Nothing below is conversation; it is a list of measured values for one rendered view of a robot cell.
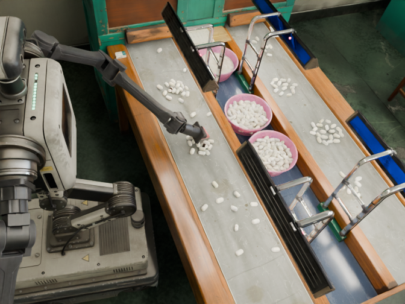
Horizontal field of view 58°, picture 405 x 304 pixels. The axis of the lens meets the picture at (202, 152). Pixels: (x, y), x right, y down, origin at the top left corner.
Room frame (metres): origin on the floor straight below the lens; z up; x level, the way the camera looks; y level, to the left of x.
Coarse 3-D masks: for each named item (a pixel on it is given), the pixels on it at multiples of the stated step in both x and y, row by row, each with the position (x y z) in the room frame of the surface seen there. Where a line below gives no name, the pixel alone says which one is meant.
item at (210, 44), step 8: (200, 24) 1.60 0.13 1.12; (208, 24) 1.62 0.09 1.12; (208, 40) 1.63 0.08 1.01; (192, 48) 1.42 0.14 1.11; (200, 48) 1.43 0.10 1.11; (208, 48) 1.63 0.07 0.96; (224, 48) 1.49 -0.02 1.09; (208, 56) 1.63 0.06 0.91; (208, 64) 1.63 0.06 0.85; (216, 72) 1.51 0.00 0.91; (216, 80) 1.50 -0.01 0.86
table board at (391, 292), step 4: (404, 284) 0.60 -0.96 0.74; (392, 288) 0.57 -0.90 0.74; (396, 288) 0.57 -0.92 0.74; (400, 288) 0.58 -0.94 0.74; (404, 288) 0.58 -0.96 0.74; (388, 292) 0.55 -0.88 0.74; (392, 292) 0.55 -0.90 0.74; (396, 292) 0.56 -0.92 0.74; (376, 296) 0.52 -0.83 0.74; (380, 296) 0.53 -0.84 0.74; (384, 296) 0.53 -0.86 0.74; (388, 296) 0.53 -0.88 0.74; (368, 300) 0.50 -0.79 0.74; (372, 300) 0.50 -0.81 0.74; (376, 300) 0.51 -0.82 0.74; (380, 300) 0.51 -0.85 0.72
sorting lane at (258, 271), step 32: (160, 64) 1.68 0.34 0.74; (160, 96) 1.42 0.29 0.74; (192, 96) 1.47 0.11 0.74; (192, 160) 1.03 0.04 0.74; (224, 160) 1.07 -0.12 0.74; (192, 192) 0.85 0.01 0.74; (224, 192) 0.88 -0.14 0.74; (224, 224) 0.72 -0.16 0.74; (256, 224) 0.75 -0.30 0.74; (224, 256) 0.57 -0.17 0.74; (256, 256) 0.60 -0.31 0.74; (288, 256) 0.63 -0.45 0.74; (256, 288) 0.47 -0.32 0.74; (288, 288) 0.49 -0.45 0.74
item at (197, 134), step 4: (196, 124) 1.19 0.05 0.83; (196, 128) 1.14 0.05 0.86; (200, 128) 1.16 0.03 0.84; (192, 132) 1.12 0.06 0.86; (196, 132) 1.13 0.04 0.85; (200, 132) 1.14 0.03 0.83; (192, 136) 1.12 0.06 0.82; (196, 136) 1.13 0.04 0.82; (200, 136) 1.12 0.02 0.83; (204, 136) 1.12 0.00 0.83; (196, 140) 1.11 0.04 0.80; (200, 140) 1.11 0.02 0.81
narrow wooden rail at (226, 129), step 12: (204, 96) 1.46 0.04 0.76; (216, 108) 1.39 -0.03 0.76; (216, 120) 1.31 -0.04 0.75; (228, 132) 1.23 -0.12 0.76; (228, 144) 1.17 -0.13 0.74; (240, 144) 1.17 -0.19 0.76; (276, 228) 0.74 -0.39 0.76; (288, 252) 0.64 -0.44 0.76; (300, 276) 0.54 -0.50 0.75; (312, 300) 0.46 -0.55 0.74; (324, 300) 0.46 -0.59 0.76
